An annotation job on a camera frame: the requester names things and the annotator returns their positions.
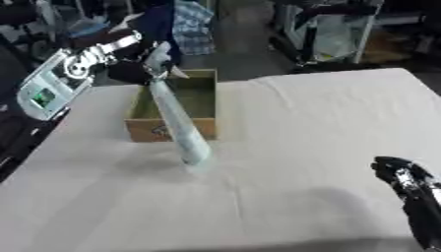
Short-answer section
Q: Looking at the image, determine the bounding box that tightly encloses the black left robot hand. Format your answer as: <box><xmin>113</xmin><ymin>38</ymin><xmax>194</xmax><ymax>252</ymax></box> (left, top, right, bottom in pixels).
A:
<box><xmin>74</xmin><ymin>27</ymin><xmax>176</xmax><ymax>86</ymax></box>

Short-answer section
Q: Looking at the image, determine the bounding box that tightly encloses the blue white checkered cloth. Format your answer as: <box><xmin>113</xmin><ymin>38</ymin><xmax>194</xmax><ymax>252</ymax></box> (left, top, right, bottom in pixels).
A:
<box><xmin>170</xmin><ymin>0</ymin><xmax>218</xmax><ymax>56</ymax></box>

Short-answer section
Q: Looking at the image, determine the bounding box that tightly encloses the black metal rack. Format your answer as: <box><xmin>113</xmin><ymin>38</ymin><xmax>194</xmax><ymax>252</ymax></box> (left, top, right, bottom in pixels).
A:
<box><xmin>269</xmin><ymin>0</ymin><xmax>386</xmax><ymax>72</ymax></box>

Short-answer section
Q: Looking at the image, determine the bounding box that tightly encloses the tan cardboard box green inside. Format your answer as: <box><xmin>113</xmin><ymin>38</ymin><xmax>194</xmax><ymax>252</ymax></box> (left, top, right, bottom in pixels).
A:
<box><xmin>124</xmin><ymin>68</ymin><xmax>220</xmax><ymax>143</ymax></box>

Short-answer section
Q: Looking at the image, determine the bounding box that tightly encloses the pale blue plastic bottle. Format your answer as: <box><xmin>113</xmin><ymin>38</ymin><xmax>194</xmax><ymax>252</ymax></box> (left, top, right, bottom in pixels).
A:
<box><xmin>143</xmin><ymin>41</ymin><xmax>214</xmax><ymax>166</ymax></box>

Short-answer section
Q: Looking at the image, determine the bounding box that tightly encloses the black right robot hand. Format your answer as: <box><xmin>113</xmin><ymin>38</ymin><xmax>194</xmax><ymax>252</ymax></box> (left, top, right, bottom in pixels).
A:
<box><xmin>370</xmin><ymin>156</ymin><xmax>441</xmax><ymax>251</ymax></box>

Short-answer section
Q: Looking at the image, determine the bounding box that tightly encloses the white plastic bag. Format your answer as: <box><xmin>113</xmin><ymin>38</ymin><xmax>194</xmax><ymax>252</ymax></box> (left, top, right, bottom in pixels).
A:
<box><xmin>311</xmin><ymin>14</ymin><xmax>365</xmax><ymax>62</ymax></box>

